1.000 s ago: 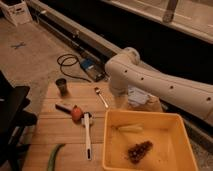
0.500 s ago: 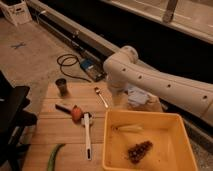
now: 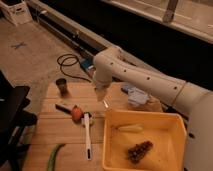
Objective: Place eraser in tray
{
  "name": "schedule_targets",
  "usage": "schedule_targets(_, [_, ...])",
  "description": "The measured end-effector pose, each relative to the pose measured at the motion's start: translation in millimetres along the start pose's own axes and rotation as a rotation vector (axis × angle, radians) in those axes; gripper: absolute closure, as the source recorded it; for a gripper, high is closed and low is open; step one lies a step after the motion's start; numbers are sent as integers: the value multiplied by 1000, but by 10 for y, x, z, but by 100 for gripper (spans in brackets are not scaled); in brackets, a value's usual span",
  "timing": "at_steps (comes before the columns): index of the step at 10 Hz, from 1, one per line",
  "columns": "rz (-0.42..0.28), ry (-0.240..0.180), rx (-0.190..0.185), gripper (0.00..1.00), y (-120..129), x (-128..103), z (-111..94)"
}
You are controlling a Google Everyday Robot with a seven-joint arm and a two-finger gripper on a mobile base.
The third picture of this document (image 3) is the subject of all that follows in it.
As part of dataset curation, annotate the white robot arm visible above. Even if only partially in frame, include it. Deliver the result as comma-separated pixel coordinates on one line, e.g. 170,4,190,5
93,46,213,171

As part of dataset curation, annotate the black cable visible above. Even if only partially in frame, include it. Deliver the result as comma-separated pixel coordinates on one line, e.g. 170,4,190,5
56,53,92,83

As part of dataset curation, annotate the yellow plastic tray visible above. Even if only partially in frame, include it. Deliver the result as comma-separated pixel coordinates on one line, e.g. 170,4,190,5
102,110,186,171

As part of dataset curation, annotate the orange round fruit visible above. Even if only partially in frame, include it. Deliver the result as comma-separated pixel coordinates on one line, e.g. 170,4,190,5
71,105,83,122

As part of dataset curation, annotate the light blue cloth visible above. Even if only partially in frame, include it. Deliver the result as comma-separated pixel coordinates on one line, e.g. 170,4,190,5
121,84,149,107

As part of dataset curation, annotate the white crate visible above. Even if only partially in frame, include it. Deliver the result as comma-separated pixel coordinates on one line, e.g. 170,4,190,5
0,0,32,26

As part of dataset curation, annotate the bunch of dark grapes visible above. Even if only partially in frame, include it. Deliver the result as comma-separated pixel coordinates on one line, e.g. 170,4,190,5
127,141,153,164

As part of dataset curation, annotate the black chair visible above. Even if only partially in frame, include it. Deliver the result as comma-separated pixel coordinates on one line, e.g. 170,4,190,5
0,70,37,171

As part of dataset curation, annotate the metal spoon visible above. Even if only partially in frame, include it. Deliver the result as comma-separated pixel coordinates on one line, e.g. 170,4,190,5
103,100,109,108

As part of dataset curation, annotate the metal post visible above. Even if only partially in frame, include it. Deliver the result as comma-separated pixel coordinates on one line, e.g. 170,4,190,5
162,0,178,23

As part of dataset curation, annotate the small metal cup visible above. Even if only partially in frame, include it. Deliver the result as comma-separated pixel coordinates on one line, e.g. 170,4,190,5
56,78,68,95

